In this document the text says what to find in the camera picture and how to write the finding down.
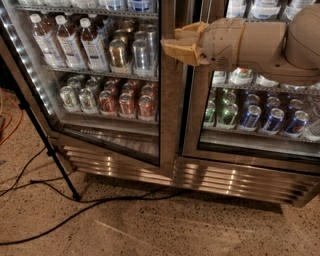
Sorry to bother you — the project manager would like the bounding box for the blue soda can right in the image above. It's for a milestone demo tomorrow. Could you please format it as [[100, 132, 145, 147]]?
[[283, 110, 309, 138]]

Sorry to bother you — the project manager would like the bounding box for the right tea bottle white cap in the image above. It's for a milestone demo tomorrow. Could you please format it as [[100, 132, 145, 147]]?
[[80, 18, 107, 72]]

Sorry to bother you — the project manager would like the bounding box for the white sparkling can middle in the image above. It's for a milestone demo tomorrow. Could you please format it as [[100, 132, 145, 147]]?
[[229, 68, 253, 85]]

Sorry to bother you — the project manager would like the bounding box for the white sparkling can right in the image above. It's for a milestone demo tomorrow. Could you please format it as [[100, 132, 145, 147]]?
[[256, 75, 279, 88]]

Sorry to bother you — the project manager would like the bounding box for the steel fridge bottom grille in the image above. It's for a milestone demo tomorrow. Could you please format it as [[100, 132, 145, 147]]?
[[50, 136, 320, 208]]

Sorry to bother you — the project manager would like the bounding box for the white sparkling can left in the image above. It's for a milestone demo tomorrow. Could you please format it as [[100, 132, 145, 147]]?
[[212, 71, 226, 84]]

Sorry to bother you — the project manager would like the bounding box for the silver tall can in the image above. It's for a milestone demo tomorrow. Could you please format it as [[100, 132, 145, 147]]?
[[132, 39, 155, 77]]

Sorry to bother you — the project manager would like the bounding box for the left tea bottle white cap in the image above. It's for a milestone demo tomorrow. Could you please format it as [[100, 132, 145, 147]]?
[[30, 14, 65, 68]]

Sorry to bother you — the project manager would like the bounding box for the tea bottle white cap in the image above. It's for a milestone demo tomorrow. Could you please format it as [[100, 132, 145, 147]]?
[[55, 15, 87, 70], [30, 14, 65, 68], [80, 18, 107, 72]]

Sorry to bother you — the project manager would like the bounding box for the middle tea bottle white cap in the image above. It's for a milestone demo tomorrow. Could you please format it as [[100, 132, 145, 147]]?
[[55, 15, 87, 70]]

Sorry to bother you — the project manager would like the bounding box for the red soda can right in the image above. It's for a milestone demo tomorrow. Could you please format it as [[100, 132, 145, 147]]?
[[138, 95, 155, 121]]

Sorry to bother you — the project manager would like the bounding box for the white sparkling can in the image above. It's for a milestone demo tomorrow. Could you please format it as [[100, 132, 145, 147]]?
[[212, 71, 226, 84], [229, 68, 253, 85], [256, 75, 279, 88]]

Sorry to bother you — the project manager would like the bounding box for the blue soda can left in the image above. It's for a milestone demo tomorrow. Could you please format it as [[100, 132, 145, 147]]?
[[238, 105, 261, 131]]

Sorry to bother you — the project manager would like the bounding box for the green white soda can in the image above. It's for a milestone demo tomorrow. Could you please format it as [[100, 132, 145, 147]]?
[[60, 86, 80, 112]]

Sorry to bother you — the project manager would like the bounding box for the red soda can middle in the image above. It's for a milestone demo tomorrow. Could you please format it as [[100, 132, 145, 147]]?
[[119, 93, 135, 118]]

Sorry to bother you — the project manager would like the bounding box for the red soda can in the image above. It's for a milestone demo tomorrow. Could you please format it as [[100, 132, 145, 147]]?
[[119, 93, 135, 118], [99, 91, 117, 115], [138, 95, 155, 121]]

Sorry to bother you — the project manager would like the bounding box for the blue soda can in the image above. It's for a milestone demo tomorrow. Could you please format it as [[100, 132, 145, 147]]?
[[283, 110, 309, 138], [238, 105, 261, 131], [260, 108, 285, 134]]

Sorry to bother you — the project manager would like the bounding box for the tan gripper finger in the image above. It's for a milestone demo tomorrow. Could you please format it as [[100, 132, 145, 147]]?
[[175, 21, 209, 40], [161, 39, 210, 66]]

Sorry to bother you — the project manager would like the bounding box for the blue soda can middle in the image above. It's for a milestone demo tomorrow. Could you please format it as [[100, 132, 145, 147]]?
[[260, 108, 285, 134]]

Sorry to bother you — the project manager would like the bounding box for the glass fridge door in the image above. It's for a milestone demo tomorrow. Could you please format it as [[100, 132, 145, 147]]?
[[0, 0, 182, 170], [183, 0, 320, 173]]

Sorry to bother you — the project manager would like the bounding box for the black floor cable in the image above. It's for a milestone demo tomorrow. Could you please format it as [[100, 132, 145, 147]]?
[[0, 146, 191, 248]]

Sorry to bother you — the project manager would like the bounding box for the green can right fridge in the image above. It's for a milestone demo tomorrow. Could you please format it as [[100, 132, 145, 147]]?
[[204, 101, 215, 126]]

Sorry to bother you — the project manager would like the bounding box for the red soda can left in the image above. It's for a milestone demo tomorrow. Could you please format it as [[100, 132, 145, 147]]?
[[99, 91, 117, 115]]

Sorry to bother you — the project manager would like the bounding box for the orange extension cable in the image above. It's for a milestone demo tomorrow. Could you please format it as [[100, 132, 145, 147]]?
[[0, 88, 24, 146]]

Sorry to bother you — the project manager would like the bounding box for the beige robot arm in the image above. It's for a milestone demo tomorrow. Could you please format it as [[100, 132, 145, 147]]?
[[161, 4, 320, 86]]

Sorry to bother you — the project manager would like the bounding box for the gold tall can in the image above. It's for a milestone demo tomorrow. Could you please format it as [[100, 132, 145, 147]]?
[[109, 39, 131, 74]]

